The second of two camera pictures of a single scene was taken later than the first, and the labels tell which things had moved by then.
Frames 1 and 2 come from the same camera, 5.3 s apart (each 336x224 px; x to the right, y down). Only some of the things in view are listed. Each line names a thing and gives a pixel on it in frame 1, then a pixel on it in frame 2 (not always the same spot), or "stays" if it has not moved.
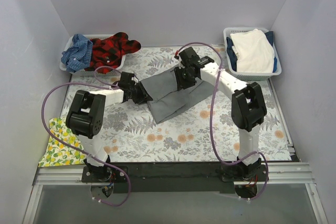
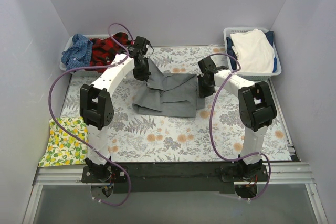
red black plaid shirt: x=106 y=54 stays
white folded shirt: x=254 y=53 stays
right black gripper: x=182 y=77 to x=206 y=87
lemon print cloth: x=59 y=153 stays
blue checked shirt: x=78 y=56 stays
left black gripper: x=139 y=92 to x=142 y=71
